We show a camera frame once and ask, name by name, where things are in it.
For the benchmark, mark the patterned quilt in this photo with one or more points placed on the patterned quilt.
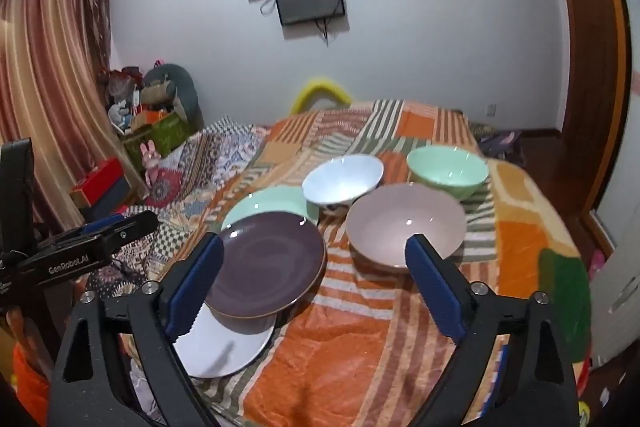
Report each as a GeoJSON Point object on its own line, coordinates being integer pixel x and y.
{"type": "Point", "coordinates": [188, 181]}

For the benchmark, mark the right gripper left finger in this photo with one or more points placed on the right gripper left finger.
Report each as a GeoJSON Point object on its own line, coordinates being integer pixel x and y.
{"type": "Point", "coordinates": [91, 385]}

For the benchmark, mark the wall socket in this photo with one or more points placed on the wall socket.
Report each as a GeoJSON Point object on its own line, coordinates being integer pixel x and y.
{"type": "Point", "coordinates": [491, 110]}

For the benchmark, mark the pink bowl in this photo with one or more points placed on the pink bowl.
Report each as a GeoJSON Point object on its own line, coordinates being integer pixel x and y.
{"type": "Point", "coordinates": [379, 224]}

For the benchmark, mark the dark purple plate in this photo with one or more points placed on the dark purple plate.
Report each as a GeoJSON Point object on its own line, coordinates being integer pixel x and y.
{"type": "Point", "coordinates": [271, 260]}

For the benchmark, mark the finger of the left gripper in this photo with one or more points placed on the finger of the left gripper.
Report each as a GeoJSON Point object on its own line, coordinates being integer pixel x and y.
{"type": "Point", "coordinates": [101, 224]}
{"type": "Point", "coordinates": [72, 254]}

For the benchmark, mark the white plate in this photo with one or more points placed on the white plate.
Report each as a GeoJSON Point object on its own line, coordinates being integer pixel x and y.
{"type": "Point", "coordinates": [219, 346]}

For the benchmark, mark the green bowl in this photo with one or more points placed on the green bowl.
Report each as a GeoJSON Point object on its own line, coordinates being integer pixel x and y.
{"type": "Point", "coordinates": [449, 168]}

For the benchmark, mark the striped curtain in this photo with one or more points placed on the striped curtain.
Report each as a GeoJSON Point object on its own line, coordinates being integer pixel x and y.
{"type": "Point", "coordinates": [51, 94]}

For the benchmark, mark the striped patchwork blanket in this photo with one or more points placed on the striped patchwork blanket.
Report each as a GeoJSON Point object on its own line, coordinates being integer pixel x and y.
{"type": "Point", "coordinates": [363, 350]}

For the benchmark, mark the white bowl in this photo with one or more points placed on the white bowl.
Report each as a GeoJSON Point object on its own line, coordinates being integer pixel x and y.
{"type": "Point", "coordinates": [342, 180]}

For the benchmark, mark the red box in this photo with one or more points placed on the red box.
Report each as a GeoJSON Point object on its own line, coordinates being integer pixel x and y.
{"type": "Point", "coordinates": [96, 183]}

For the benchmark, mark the yellow hoop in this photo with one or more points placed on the yellow hoop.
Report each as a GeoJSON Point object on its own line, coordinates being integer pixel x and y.
{"type": "Point", "coordinates": [317, 88]}

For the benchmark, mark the grey plush toy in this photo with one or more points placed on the grey plush toy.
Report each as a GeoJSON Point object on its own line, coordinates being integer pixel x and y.
{"type": "Point", "coordinates": [171, 84]}

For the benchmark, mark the mint green plate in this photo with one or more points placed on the mint green plate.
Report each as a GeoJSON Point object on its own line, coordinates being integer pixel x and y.
{"type": "Point", "coordinates": [285, 198]}

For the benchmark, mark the pink bunny toy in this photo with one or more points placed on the pink bunny toy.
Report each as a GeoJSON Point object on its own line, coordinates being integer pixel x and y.
{"type": "Point", "coordinates": [150, 162]}

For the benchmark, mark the dark bag on floor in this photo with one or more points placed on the dark bag on floor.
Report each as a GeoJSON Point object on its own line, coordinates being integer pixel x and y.
{"type": "Point", "coordinates": [499, 144]}

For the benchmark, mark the green cardboard box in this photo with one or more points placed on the green cardboard box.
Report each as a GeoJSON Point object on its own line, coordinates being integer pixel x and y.
{"type": "Point", "coordinates": [167, 134]}

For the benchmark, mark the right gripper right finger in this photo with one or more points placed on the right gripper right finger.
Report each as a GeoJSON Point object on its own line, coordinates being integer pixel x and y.
{"type": "Point", "coordinates": [535, 383]}

